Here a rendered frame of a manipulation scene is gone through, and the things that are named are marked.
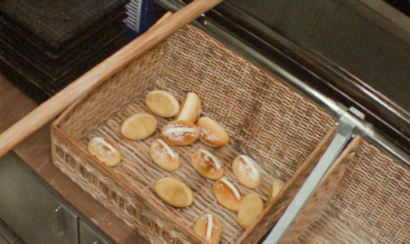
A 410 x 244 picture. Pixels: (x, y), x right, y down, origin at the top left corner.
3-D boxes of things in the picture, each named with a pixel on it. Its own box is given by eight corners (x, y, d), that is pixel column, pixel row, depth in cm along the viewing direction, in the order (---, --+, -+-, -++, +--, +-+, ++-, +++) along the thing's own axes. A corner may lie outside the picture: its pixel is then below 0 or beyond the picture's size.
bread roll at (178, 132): (198, 121, 200) (200, 116, 194) (200, 145, 198) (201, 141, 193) (160, 122, 199) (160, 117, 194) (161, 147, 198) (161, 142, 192)
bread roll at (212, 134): (230, 133, 194) (215, 147, 193) (232, 143, 200) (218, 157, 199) (201, 110, 197) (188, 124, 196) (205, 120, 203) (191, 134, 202)
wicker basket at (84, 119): (167, 72, 217) (178, -2, 197) (327, 179, 197) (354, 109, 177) (48, 164, 189) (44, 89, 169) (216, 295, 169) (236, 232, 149)
